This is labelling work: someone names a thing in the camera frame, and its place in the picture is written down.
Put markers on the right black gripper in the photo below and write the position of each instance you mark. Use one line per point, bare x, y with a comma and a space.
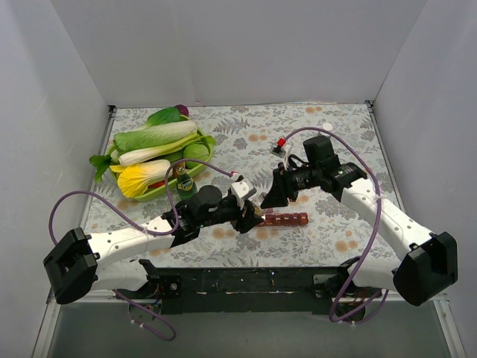
281, 183

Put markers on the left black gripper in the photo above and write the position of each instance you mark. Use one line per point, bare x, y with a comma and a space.
241, 217

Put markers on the red weekly pill organizer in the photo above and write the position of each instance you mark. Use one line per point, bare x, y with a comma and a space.
284, 220

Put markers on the clear yellow pill bottle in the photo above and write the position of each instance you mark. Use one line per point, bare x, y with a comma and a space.
256, 207

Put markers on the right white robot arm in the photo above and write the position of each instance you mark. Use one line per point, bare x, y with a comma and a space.
427, 262

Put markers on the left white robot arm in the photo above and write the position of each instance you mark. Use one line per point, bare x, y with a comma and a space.
80, 262

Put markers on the green glass bottle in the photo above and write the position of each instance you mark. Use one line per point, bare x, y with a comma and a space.
185, 185

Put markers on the blue white-capped pill bottle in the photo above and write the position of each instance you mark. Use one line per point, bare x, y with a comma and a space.
327, 126

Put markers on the round green cabbage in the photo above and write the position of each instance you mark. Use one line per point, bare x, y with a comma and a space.
197, 151

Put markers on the yellow-leaf cabbage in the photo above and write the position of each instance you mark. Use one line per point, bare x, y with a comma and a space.
135, 180

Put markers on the large napa cabbage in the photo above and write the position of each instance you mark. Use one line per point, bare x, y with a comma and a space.
153, 136

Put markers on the purple onion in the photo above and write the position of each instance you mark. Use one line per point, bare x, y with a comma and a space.
184, 111

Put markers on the dark green leafy vegetable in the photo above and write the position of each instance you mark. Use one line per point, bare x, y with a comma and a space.
164, 116

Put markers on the white-stemmed bok choy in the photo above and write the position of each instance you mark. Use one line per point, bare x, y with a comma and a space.
142, 155

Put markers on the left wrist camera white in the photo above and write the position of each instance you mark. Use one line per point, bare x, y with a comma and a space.
243, 190

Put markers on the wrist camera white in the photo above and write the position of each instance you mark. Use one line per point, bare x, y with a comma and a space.
243, 190
282, 149

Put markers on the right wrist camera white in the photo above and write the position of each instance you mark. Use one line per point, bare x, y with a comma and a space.
282, 149

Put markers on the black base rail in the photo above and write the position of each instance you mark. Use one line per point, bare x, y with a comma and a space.
239, 290

